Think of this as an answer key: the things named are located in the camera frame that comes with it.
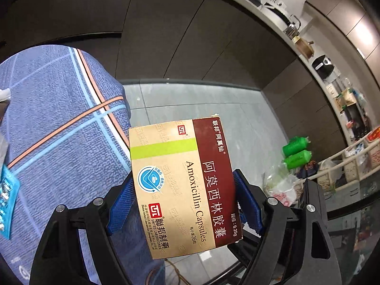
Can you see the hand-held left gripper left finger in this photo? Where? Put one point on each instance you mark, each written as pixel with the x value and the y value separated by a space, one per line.
pixel 123 202

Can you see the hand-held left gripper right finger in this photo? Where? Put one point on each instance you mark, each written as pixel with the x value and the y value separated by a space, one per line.
pixel 246 196

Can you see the tan and maroon medicine box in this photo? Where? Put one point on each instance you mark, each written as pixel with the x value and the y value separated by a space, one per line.
pixel 184 184

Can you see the clear plastic bag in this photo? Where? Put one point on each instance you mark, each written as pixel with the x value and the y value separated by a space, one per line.
pixel 279 184

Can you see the green plastic bottle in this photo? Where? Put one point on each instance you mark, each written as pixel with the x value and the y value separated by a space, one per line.
pixel 295 147
pixel 297 159

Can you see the white sack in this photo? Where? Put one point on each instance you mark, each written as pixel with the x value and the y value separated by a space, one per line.
pixel 326 170

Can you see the blue striped tablecloth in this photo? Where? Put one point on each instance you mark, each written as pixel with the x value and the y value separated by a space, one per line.
pixel 59 109

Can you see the white railed storage rack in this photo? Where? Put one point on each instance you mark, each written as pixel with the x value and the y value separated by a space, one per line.
pixel 356 166

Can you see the teal blister pack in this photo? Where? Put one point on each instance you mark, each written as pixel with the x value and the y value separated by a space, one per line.
pixel 7 196

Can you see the glass table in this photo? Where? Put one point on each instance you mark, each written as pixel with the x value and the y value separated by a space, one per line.
pixel 359 231

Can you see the black air fryer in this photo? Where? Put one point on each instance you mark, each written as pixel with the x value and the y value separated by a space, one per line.
pixel 322 65

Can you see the brown cooking pot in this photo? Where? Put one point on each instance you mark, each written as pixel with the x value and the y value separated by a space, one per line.
pixel 304 47

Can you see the steel kettle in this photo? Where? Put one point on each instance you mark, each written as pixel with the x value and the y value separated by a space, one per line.
pixel 289 29

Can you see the dark kitchen base cabinets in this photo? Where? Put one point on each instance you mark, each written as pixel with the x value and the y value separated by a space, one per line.
pixel 178 35

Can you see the white kitchen countertop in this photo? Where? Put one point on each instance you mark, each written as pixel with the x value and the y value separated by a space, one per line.
pixel 267 9

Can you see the grey wall cabinets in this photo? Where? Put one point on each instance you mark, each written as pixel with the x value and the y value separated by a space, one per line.
pixel 341 14

